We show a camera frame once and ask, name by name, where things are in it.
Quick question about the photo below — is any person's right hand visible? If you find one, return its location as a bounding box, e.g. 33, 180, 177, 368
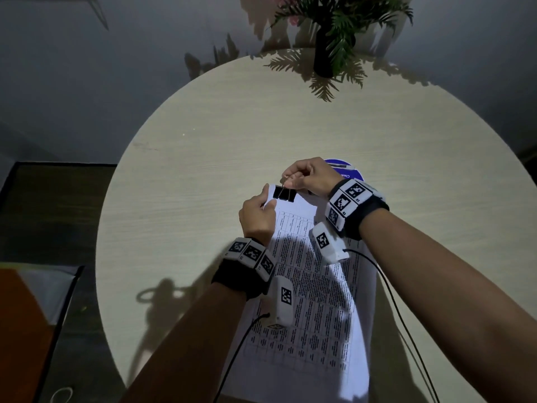
281, 157, 346, 197

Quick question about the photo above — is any person's left hand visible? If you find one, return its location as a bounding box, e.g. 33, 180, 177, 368
238, 183, 277, 246

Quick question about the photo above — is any black binder clip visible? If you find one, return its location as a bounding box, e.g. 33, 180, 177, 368
272, 175, 297, 203

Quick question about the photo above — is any stack of white printed papers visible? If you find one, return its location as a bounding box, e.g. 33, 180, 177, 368
220, 186, 376, 403

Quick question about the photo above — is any person's left forearm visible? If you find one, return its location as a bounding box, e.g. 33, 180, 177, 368
119, 283, 249, 403

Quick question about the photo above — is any person's right forearm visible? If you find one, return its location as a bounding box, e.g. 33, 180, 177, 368
360, 207, 537, 403

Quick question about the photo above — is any round blue sticker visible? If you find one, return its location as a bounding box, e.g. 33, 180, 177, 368
323, 158, 364, 181

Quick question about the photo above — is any black marker-tagged left wristband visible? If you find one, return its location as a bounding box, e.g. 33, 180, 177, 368
211, 237, 278, 301

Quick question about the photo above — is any black marker-tagged wristband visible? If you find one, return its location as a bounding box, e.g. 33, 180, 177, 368
325, 178, 390, 241
211, 237, 278, 301

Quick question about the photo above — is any black marker-tagged right wristband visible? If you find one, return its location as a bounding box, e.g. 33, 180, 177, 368
325, 178, 390, 241

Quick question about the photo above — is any black vase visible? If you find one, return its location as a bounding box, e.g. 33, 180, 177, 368
313, 25, 336, 78

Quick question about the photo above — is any pink artificial flower bouquet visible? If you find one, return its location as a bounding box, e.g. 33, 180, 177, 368
268, 0, 414, 102

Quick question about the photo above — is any orange chair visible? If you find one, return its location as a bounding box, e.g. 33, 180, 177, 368
0, 264, 84, 403

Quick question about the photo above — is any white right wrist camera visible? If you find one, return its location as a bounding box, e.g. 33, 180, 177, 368
309, 222, 350, 265

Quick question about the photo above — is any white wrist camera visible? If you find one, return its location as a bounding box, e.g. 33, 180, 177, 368
309, 222, 350, 265
260, 275, 295, 330

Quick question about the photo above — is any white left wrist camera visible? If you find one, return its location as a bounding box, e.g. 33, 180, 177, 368
260, 275, 295, 330

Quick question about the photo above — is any black left camera cable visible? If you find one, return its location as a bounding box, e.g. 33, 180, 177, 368
213, 312, 272, 403

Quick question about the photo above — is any black camera cable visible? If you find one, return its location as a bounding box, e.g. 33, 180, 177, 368
343, 247, 441, 403
213, 312, 272, 403

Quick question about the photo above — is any black right camera cable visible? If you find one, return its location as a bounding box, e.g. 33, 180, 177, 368
343, 247, 441, 403

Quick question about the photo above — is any white cord loop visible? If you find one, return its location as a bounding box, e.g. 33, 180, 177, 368
49, 386, 75, 403

